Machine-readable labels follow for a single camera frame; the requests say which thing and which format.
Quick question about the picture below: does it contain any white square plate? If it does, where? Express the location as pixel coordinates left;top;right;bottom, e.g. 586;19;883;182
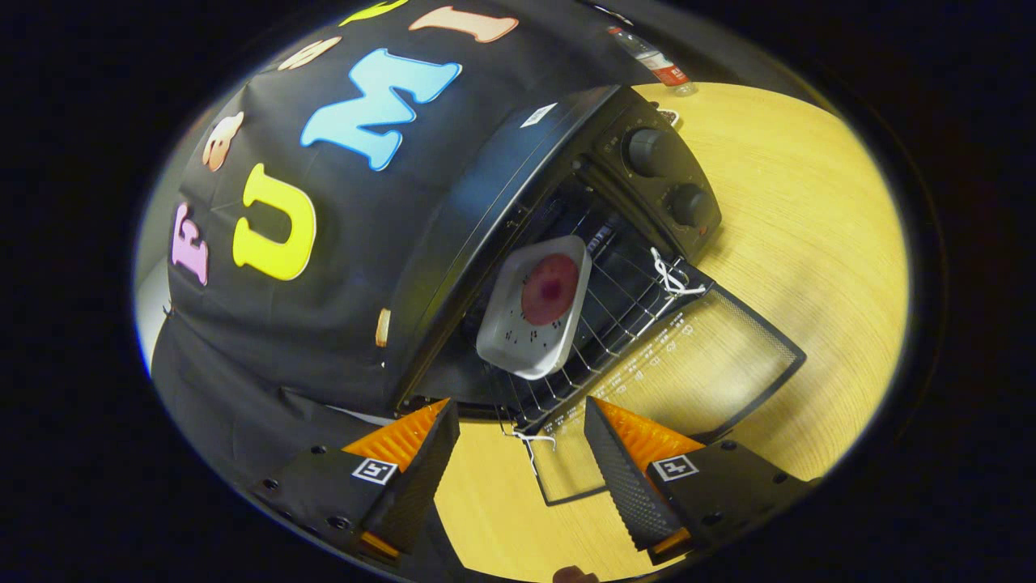
476;235;592;381

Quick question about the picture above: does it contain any pink round ham slice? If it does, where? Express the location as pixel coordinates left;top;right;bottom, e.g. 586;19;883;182
521;253;580;327

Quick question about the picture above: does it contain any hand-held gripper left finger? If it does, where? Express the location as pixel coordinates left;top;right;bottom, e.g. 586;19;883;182
255;398;461;564

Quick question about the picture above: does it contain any oven wire rack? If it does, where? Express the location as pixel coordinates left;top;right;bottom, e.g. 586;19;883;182
482;235;705;438

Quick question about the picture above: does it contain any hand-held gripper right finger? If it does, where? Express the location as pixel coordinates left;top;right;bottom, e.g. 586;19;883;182
583;397;814;565

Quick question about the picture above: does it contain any black toaster oven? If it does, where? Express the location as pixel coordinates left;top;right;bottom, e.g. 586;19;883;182
388;85;808;507

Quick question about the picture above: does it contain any clear bottle with red label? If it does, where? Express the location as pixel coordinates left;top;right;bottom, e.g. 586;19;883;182
607;26;697;96

